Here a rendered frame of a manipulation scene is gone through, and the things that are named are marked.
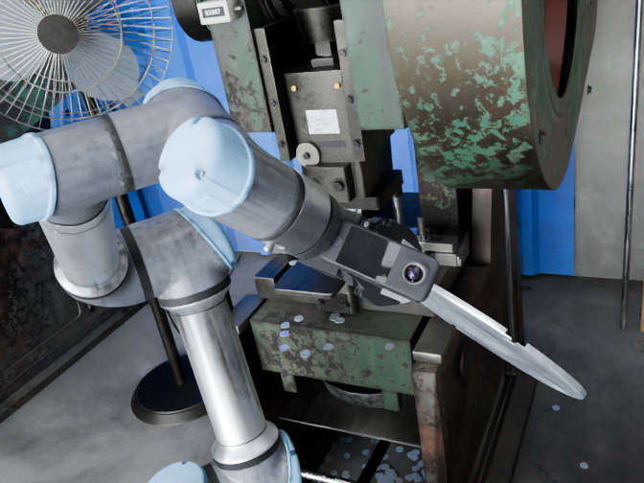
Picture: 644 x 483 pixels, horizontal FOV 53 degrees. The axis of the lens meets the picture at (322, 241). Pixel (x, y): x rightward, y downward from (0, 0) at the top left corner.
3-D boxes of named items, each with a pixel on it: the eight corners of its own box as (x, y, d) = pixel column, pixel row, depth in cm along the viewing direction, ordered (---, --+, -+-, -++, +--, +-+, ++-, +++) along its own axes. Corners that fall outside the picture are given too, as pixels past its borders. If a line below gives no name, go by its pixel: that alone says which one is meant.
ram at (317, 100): (359, 207, 137) (337, 66, 124) (297, 205, 144) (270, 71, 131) (387, 175, 150) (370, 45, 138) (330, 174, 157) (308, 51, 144)
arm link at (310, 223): (317, 173, 58) (281, 256, 58) (348, 193, 62) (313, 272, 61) (265, 162, 64) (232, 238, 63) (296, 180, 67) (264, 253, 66)
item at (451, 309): (532, 380, 98) (535, 377, 98) (627, 420, 69) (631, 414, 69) (374, 271, 98) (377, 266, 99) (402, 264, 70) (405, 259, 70)
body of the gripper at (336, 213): (355, 218, 76) (287, 177, 68) (411, 235, 70) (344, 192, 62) (329, 279, 76) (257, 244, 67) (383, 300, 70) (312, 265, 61)
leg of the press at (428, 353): (482, 597, 150) (450, 255, 110) (433, 583, 155) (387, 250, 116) (544, 356, 221) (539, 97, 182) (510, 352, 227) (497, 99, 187)
